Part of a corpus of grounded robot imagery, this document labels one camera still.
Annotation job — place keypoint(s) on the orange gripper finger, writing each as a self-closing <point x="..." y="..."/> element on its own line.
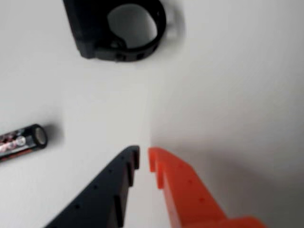
<point x="187" y="197"/>

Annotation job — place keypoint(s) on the navy gripper finger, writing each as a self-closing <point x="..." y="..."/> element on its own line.
<point x="99" y="194"/>

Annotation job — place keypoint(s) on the black AA battery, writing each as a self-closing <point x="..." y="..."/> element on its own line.
<point x="21" y="143"/>

